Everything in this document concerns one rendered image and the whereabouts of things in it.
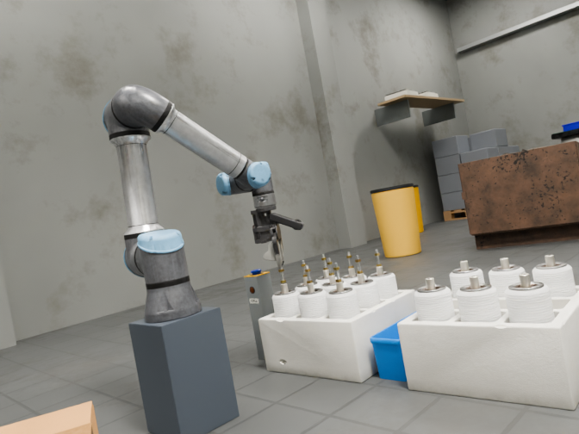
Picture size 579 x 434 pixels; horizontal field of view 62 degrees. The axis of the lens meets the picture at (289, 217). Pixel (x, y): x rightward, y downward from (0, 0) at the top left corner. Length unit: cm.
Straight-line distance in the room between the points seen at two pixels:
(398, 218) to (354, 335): 263
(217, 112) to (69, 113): 137
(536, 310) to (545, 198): 245
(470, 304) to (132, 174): 97
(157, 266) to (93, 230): 262
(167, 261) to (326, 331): 52
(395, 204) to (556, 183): 116
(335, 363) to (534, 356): 57
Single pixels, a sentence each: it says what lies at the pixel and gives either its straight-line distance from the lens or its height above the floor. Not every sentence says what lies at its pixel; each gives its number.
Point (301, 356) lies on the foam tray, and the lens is 158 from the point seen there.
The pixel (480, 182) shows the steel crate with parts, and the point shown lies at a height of 48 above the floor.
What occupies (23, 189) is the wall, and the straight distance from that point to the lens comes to 379.
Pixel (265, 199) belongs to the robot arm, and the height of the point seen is 58.
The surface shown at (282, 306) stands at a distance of 162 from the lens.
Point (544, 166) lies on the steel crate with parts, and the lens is 363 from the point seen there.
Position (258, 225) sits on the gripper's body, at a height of 49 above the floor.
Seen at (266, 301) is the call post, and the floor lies 21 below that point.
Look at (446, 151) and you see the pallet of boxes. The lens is 712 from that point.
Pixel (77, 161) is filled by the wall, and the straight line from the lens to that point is 394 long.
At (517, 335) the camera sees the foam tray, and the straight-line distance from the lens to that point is 121.
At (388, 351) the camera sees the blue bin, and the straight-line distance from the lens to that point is 143.
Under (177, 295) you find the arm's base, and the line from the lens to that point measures 129.
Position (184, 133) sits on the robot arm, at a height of 79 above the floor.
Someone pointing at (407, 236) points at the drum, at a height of 16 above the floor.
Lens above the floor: 52
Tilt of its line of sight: 1 degrees down
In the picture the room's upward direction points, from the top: 10 degrees counter-clockwise
